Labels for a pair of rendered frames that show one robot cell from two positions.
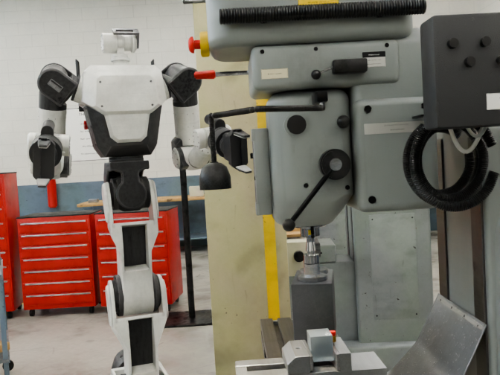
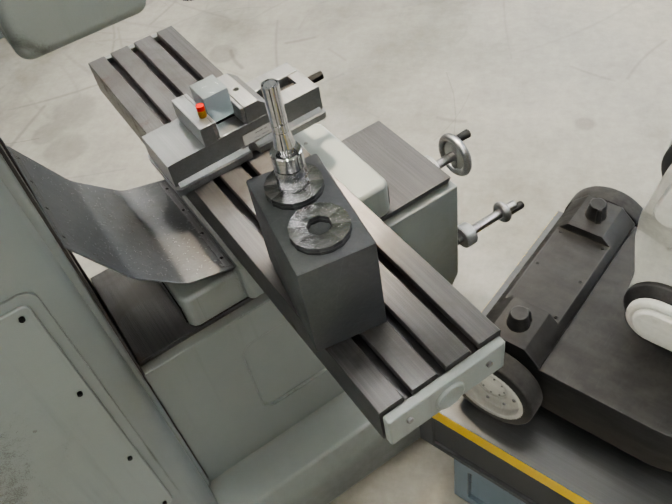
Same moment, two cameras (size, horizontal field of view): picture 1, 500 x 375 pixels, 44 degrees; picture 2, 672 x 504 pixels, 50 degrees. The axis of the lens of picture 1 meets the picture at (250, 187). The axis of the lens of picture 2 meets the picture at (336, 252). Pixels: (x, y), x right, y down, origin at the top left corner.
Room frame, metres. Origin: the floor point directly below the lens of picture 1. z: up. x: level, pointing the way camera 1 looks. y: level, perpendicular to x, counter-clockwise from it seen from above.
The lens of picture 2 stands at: (2.57, -0.45, 1.83)
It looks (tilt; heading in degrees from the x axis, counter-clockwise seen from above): 48 degrees down; 156
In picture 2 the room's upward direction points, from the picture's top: 11 degrees counter-clockwise
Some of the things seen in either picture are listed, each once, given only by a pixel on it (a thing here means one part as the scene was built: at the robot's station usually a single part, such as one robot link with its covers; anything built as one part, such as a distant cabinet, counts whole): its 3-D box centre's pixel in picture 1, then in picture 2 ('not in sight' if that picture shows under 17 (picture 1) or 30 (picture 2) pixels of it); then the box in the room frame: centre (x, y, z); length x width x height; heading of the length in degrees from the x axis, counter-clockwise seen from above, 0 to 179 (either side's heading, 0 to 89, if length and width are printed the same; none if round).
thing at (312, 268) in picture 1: (311, 265); (290, 169); (1.83, -0.17, 1.14); 0.05 x 0.05 x 0.06
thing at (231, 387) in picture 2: not in sight; (298, 306); (1.51, -0.12, 0.42); 0.80 x 0.30 x 0.60; 92
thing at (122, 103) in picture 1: (120, 108); not in sight; (2.16, 0.43, 1.68); 0.34 x 0.30 x 0.36; 110
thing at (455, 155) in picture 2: not in sight; (443, 161); (1.49, 0.36, 0.62); 0.16 x 0.12 x 0.12; 92
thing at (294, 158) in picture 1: (307, 158); not in sight; (1.51, -0.15, 1.47); 0.21 x 0.19 x 0.32; 2
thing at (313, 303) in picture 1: (314, 303); (316, 248); (1.88, -0.18, 1.02); 0.22 x 0.12 x 0.20; 171
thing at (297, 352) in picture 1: (297, 356); (239, 96); (1.43, -0.09, 1.01); 0.12 x 0.06 x 0.04; 3
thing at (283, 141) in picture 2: (309, 235); (277, 118); (1.83, -0.17, 1.24); 0.03 x 0.03 x 0.11
